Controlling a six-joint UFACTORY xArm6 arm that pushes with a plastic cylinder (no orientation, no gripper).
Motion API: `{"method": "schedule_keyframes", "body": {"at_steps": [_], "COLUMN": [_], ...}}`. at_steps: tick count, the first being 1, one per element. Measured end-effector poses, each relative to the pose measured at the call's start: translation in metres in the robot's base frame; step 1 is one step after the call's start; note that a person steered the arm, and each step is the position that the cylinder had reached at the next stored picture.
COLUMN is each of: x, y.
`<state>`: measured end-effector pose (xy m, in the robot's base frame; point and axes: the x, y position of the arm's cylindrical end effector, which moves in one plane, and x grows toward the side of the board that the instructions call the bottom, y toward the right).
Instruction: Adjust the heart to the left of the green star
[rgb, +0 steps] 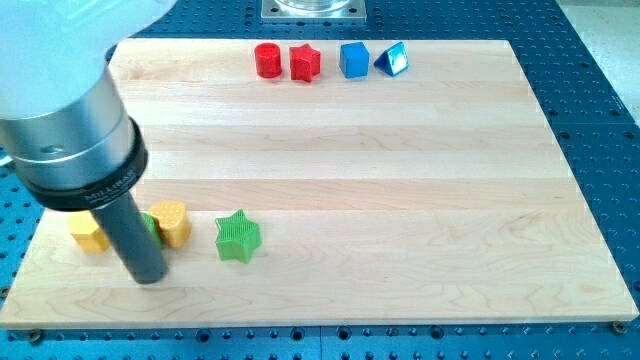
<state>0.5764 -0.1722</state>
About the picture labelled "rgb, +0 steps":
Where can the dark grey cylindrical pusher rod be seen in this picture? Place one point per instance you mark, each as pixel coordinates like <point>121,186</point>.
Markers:
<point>123,224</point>

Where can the black flange ring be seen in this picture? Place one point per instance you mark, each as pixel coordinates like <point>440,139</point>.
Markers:
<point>101,192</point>

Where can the yellow heart block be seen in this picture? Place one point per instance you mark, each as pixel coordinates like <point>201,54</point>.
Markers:
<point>173,222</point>

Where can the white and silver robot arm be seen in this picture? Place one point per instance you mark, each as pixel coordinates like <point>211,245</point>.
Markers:
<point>64,126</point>

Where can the green star block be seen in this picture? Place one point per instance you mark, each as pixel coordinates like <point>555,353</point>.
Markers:
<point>238,237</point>

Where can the red star block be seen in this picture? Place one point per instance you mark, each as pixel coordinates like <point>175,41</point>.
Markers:
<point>305,63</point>

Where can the yellow hexagon block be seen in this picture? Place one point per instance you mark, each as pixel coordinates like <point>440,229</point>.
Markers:
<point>86,232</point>

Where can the green block behind rod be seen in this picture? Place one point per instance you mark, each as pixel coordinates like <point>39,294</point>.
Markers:
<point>153,229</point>

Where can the red cylinder block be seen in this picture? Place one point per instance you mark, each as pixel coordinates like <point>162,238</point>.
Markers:
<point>268,60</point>

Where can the blue cube block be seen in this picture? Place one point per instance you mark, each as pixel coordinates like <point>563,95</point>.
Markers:
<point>354,60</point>

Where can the wooden board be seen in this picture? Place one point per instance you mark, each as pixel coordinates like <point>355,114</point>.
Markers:
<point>440,195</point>

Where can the blue triangular prism block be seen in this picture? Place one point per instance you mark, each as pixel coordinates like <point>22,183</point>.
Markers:
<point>394,60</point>

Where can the blue perforated optical breadboard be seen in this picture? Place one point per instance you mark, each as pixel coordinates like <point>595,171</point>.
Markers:
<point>597,129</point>

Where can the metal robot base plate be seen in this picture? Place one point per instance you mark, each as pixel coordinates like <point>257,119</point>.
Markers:
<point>313,9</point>

